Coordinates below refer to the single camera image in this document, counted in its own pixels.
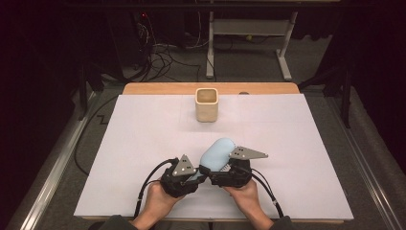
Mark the black computer tower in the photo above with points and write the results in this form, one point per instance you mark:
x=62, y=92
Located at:
x=130, y=38

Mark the black stand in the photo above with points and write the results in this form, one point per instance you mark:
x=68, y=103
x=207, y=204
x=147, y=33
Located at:
x=84, y=83
x=344, y=96

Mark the beige square cup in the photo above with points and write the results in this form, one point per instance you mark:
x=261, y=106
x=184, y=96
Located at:
x=207, y=111

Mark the person's right hand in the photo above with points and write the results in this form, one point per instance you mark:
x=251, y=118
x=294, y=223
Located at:
x=247, y=199

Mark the aluminium floor rail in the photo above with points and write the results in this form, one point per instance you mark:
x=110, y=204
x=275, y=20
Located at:
x=54, y=172
x=367, y=166

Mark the white table mat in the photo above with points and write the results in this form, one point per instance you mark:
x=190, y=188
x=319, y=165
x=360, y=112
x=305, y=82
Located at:
x=127, y=143

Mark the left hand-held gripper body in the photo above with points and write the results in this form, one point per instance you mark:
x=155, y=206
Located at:
x=177, y=185

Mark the white metal desk frame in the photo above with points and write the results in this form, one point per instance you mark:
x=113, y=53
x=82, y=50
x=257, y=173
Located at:
x=249, y=27

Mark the person's left hand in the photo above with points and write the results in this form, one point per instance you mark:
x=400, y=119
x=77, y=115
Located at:
x=156, y=204

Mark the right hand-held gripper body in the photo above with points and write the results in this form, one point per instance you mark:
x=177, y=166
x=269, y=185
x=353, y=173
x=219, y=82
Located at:
x=233, y=177

